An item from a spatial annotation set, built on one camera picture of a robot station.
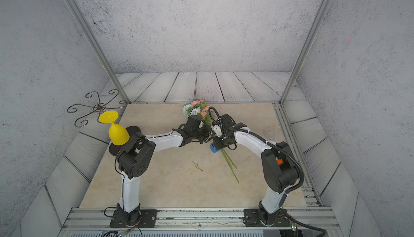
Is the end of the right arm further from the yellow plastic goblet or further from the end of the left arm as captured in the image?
the yellow plastic goblet

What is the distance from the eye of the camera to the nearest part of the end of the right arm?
0.66 m

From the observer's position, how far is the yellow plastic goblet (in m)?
0.72

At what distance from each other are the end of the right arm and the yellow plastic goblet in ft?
1.46
